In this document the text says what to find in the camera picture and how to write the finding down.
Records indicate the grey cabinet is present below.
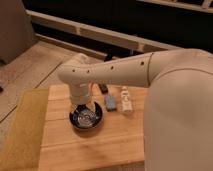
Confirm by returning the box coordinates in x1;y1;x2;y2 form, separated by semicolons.
0;0;37;64

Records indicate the dark ceramic bowl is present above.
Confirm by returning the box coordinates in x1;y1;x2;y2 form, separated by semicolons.
69;102;103;130

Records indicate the yellow-green mat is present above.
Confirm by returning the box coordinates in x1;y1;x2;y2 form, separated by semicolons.
0;89;49;171

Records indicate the wooden board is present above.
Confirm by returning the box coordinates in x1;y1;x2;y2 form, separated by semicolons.
39;84;147;171

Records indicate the white shelf frame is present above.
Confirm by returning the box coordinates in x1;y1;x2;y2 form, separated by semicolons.
22;0;213;56

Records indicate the white small bottle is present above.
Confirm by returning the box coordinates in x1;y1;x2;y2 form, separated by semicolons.
121;86;132;112

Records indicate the blue-grey sponge block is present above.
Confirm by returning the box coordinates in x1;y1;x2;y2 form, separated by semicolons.
104;95;117;111

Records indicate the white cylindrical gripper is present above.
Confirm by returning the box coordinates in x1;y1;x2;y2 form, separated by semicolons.
69;84;91;105

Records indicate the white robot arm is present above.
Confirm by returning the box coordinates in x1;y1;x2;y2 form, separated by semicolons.
58;49;213;171

